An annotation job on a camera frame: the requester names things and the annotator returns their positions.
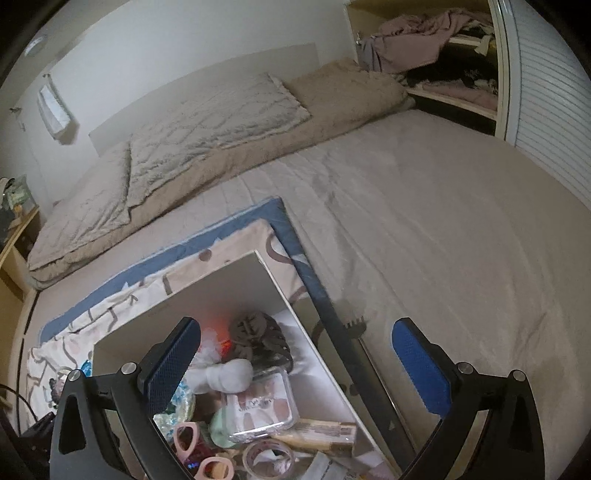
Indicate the clear tape roll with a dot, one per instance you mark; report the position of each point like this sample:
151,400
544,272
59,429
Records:
251,454

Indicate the mint green item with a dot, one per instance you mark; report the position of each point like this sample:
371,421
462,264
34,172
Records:
219,429

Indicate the dark clothes pile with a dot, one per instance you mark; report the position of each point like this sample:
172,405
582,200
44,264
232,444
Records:
452,69

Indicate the floral silk pouch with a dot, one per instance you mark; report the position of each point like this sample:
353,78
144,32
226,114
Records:
182,399

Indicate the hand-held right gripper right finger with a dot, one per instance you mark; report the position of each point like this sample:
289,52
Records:
420,369

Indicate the mauve clothes pile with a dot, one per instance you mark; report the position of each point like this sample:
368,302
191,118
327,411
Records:
406,44

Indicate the small plant decoration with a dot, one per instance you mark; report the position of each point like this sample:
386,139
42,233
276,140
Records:
16,194

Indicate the bed with grey sheet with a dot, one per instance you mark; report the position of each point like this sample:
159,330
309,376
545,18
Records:
438,221

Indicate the open closet shelf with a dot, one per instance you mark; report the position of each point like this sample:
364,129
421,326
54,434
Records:
364,23

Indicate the white storage box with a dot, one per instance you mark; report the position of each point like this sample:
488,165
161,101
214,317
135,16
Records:
207,295

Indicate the white louvered door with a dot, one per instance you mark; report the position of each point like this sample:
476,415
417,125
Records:
549,92

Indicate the white headboard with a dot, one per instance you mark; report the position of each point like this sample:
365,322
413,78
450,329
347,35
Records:
184,87

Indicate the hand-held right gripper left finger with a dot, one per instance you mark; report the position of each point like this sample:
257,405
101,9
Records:
173,364

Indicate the wooden nightstand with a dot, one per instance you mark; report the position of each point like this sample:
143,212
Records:
16,258

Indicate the pink hair clip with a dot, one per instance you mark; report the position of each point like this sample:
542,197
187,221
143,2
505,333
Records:
184,441
214,468

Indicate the brown hair claw clip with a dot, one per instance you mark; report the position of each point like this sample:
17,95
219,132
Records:
258,339

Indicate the beige folded comforter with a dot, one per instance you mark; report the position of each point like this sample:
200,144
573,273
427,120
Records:
351,92

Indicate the small red packet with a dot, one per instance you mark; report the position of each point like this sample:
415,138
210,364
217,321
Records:
225,345

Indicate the printed blanket with blue border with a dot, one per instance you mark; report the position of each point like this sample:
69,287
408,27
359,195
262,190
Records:
240,240

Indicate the light wooden block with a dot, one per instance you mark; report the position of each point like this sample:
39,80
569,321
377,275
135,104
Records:
318,436

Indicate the white paper booklet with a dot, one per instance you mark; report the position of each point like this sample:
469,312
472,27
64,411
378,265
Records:
328,468

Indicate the large quilted grey pillow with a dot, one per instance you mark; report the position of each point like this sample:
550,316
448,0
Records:
207,129

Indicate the round ceiling smoke detector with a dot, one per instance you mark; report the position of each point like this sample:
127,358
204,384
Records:
37,45

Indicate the white hanging wall pouch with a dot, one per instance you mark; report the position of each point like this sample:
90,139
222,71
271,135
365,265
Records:
54,108

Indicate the clear press-on nail box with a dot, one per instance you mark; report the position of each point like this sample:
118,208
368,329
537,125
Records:
258,406

